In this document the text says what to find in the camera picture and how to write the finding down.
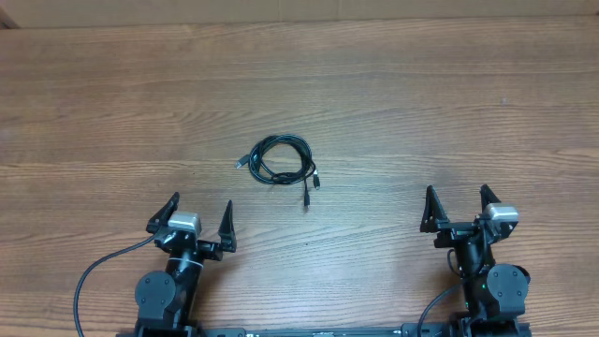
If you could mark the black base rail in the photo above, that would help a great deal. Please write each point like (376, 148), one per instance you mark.
(405, 330)

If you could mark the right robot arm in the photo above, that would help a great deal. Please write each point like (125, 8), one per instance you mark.
(494, 294)

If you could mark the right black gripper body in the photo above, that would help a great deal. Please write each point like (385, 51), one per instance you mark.
(463, 231)

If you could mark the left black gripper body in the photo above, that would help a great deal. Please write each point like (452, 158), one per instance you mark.
(209, 251)

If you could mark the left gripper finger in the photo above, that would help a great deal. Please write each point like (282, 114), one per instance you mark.
(160, 219)
(226, 230)

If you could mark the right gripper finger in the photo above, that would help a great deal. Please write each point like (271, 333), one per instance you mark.
(434, 218)
(487, 197)

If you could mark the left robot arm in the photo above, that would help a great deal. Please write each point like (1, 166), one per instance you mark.
(165, 298)

